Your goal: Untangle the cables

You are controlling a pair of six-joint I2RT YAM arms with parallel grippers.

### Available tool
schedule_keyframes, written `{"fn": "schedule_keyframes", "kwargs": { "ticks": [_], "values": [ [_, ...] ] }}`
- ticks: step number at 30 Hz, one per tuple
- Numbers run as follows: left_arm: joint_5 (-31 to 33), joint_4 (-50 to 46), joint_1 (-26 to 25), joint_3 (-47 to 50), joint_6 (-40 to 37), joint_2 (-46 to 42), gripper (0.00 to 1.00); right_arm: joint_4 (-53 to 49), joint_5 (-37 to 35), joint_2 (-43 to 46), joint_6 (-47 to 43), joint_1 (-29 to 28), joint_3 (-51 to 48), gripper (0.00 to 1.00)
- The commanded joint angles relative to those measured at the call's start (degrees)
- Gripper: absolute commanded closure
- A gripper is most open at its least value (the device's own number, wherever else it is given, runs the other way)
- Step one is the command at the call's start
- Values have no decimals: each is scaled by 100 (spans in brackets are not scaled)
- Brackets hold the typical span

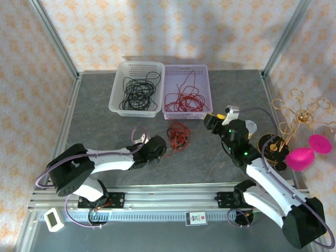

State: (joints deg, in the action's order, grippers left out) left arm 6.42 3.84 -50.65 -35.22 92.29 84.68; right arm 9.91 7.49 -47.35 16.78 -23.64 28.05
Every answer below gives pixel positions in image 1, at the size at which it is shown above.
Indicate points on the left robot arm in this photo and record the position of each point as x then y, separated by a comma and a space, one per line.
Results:
110, 160

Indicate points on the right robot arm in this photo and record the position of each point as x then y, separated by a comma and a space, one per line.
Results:
270, 183

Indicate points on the yellow printed can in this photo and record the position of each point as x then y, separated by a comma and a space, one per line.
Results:
252, 128

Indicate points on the black round stand base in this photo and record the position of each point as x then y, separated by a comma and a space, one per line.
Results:
273, 155

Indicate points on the lilac plastic basket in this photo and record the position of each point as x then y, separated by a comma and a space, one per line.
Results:
176, 69

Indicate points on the pink round sponge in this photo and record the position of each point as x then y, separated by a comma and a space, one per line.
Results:
300, 160
320, 144

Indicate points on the white number label card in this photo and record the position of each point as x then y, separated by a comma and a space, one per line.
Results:
196, 218

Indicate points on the white plastic basket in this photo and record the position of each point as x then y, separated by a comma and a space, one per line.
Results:
131, 67

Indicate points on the white digital timer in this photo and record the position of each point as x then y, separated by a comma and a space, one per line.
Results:
53, 219

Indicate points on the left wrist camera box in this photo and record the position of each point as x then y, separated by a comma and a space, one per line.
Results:
141, 138

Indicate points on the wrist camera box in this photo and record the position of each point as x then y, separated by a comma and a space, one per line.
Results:
232, 111
141, 138

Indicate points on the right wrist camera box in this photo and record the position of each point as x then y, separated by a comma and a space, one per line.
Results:
232, 111

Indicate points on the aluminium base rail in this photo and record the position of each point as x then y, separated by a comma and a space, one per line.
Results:
170, 199

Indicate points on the aluminium table edge rail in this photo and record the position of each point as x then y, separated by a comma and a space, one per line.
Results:
267, 92
71, 105

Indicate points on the aluminium frame post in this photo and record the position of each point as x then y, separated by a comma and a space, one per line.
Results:
52, 34
286, 34

